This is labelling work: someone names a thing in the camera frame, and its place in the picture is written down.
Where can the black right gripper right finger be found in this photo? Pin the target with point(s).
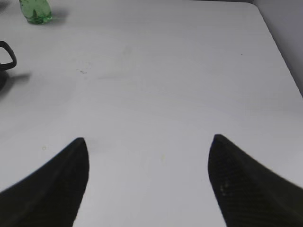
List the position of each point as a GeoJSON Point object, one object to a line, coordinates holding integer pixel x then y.
{"type": "Point", "coordinates": [248, 193]}

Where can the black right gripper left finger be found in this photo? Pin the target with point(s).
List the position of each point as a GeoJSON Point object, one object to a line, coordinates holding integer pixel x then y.
{"type": "Point", "coordinates": [51, 195]}

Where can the green plastic soda bottle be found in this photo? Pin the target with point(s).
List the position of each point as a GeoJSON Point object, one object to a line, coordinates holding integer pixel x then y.
{"type": "Point", "coordinates": [36, 11]}

